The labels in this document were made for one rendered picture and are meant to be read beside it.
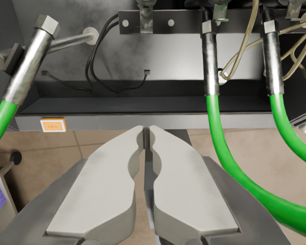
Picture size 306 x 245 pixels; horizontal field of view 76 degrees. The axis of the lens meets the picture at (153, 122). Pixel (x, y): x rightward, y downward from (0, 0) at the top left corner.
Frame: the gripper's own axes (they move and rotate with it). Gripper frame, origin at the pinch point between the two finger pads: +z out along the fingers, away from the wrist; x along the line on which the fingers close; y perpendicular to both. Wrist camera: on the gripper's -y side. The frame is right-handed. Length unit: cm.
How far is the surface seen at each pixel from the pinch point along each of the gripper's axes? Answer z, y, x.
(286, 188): 125, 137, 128
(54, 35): 11.2, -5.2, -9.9
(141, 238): 125, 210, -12
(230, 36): 41.1, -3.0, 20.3
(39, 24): 10.8, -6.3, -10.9
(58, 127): 27.9, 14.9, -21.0
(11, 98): 6.2, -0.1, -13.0
